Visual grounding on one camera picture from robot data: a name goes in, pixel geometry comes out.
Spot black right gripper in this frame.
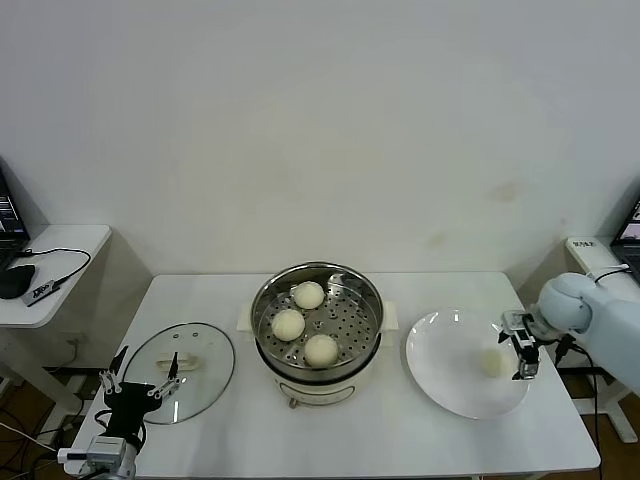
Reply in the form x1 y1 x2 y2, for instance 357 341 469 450
497 327 541 382

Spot stainless steel steamer basket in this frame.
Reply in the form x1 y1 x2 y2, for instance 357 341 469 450
250 260 385 377

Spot white steamed baozi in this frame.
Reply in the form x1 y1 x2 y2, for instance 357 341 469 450
477 348 509 377
271 308 306 342
303 333 340 369
293 280 325 310

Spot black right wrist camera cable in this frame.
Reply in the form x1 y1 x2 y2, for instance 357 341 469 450
553 333 577 359

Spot white flat cable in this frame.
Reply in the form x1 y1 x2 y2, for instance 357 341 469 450
587 264 630 282

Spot black usb drive with print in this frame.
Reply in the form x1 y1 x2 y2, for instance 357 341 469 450
24 278 67 307

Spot white round plate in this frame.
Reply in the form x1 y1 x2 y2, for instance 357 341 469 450
405 309 530 420

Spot thin black usb cable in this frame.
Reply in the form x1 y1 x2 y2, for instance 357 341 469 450
13 247 92 287

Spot black computer mouse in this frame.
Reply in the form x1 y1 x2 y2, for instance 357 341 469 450
0 264 37 300

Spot black laptop showing camera view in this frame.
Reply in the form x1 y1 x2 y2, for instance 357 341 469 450
610 197 640 281

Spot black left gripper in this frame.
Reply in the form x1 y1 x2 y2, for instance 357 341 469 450
97 345 183 439

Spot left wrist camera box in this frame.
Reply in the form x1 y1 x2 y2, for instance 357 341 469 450
56 436 126 464

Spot glass lid with cream handle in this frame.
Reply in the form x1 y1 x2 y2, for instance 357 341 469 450
121 322 236 425

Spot white floor cable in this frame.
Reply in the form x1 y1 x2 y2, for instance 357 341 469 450
0 422 66 459

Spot white side table with mouse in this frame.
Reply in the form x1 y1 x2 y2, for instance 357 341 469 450
0 224 112 416

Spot black cable with inline adapter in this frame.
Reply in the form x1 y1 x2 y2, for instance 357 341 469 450
574 267 631 416

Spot cream electric cooking pot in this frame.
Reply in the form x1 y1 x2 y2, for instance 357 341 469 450
235 299 400 410

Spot white side table with label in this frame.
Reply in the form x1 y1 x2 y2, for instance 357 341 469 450
565 235 640 444

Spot black floor cables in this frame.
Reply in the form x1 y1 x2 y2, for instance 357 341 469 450
0 394 66 480

